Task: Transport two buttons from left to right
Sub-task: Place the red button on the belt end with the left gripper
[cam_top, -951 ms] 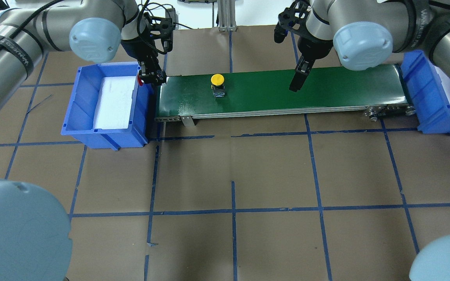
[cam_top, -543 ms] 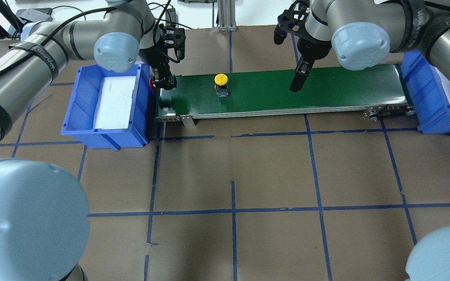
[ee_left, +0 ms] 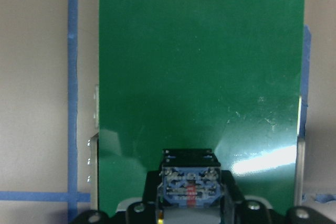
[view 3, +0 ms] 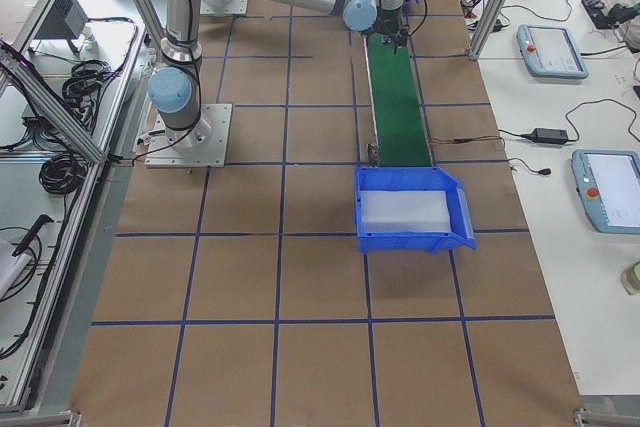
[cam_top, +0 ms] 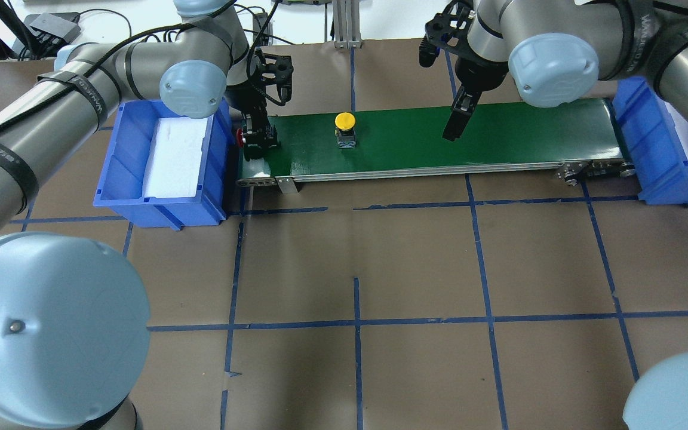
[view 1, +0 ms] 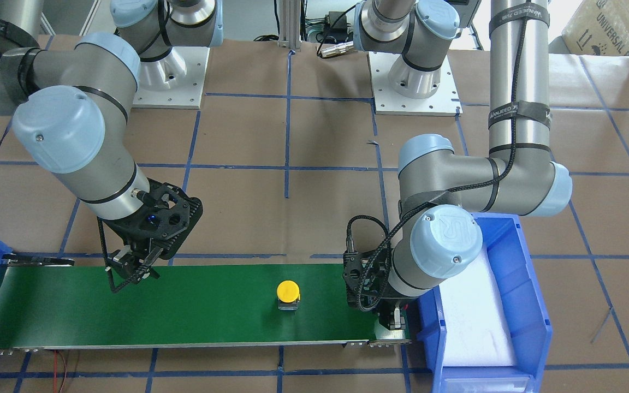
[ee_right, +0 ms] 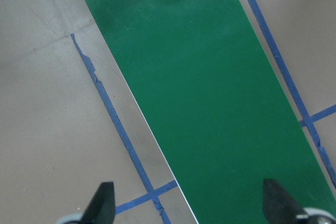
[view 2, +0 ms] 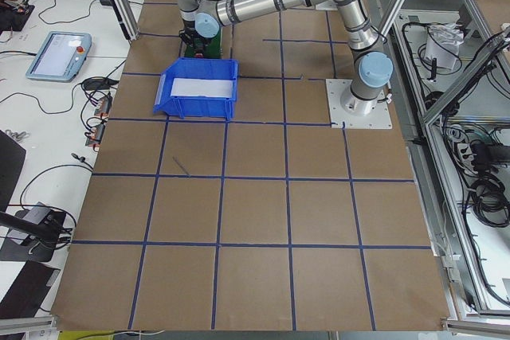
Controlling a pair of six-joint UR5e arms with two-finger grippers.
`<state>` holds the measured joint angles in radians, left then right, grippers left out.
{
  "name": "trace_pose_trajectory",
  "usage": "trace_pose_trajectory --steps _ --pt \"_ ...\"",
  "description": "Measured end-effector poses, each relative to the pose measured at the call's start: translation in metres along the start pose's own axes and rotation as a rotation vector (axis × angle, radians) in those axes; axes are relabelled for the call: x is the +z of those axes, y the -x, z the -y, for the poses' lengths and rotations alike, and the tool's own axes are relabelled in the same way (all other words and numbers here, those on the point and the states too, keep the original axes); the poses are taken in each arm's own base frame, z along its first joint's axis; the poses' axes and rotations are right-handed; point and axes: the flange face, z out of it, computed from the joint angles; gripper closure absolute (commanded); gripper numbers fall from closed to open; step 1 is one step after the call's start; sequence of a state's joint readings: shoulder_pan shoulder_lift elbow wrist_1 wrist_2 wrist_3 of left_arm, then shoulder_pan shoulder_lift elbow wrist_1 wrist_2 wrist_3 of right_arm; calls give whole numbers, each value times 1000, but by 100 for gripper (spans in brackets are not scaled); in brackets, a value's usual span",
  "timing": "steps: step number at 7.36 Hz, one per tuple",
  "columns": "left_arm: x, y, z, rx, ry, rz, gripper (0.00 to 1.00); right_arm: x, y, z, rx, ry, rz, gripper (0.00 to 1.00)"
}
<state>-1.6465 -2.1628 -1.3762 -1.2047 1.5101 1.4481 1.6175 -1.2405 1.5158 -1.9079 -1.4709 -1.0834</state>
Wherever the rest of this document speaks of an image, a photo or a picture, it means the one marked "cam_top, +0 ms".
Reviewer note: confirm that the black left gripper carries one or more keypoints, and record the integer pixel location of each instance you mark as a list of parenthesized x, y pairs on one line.
[(246, 101)]

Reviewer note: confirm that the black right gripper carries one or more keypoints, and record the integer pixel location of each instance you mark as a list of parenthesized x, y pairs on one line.
[(479, 74)]

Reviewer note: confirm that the yellow push button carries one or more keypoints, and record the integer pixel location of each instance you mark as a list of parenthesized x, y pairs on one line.
[(344, 123)]

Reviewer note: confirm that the red push button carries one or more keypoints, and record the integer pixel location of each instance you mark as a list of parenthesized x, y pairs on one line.
[(240, 138)]

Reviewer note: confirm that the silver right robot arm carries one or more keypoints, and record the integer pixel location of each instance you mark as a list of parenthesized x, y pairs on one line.
[(557, 50)]

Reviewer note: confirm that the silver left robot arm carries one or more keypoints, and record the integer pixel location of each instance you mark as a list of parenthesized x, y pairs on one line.
[(73, 310)]

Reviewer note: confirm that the white foam pad left bin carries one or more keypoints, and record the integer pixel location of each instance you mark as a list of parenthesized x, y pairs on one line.
[(173, 166)]

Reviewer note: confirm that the blue bin far left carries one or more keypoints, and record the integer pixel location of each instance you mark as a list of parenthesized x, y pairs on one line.
[(121, 179)]

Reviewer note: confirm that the blue bin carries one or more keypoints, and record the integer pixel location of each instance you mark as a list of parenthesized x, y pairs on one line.
[(121, 179), (652, 143)]

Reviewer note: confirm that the green conveyor belt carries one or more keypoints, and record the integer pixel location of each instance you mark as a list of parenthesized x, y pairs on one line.
[(577, 141)]

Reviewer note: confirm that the blue bin near right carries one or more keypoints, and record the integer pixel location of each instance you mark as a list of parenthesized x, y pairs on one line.
[(652, 143)]

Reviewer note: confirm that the grey control box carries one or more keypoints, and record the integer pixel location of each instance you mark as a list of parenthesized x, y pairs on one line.
[(53, 30)]

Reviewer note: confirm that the aluminium frame post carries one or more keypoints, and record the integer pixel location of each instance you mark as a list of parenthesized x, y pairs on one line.
[(346, 24)]

